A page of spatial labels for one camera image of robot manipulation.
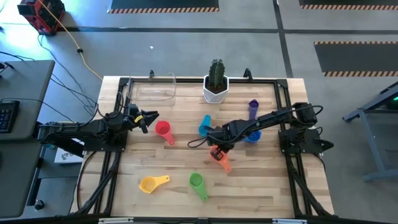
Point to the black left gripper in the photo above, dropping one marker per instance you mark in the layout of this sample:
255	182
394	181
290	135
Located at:
136	115

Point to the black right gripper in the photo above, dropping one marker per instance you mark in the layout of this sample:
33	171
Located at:
222	133

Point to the orange measuring cup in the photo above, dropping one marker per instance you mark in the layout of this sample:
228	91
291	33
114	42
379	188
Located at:
225	165

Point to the red measuring cup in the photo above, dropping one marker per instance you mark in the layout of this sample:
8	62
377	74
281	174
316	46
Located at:
162	127

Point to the light blue measuring cup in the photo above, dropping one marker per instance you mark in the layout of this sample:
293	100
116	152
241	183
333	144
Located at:
203	126

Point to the green measuring cup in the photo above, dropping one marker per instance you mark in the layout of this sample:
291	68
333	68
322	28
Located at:
196	181

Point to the dark blue measuring cup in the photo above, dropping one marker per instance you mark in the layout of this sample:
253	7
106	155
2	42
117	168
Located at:
254	137

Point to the purple measuring cup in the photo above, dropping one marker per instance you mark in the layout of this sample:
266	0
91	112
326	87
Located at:
253	107

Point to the yellow measuring cup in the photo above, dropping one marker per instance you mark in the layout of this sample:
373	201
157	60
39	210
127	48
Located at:
147	185

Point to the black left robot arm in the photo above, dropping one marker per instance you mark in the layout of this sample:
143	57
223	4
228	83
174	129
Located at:
93	127

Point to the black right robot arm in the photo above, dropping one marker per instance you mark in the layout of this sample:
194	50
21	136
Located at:
267	119

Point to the clear plastic basket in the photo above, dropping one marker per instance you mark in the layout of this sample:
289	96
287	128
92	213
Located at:
152	93

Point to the black slanted beam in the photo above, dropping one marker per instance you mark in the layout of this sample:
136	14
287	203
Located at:
74	152

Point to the white printed box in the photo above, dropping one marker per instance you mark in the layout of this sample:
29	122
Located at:
66	158

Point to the black floor mat striped edge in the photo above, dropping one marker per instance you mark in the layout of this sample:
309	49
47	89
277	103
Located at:
161	3
357	57
348	2

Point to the grey desk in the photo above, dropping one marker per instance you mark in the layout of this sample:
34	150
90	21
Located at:
28	87

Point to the black desk caster wheel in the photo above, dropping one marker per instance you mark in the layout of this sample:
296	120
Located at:
39	204

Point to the black keyboard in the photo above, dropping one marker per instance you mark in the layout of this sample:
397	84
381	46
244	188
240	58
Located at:
7	116

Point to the red and black equipment box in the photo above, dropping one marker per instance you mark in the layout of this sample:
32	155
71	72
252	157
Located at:
46	15

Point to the black aluminium table frame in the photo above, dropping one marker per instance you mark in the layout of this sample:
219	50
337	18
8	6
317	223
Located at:
192	80

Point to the silver metal bracket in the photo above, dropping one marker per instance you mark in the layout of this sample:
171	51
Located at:
289	221
115	221

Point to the grey-blue metal table frame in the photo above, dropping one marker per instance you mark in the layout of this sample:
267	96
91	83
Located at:
368	133

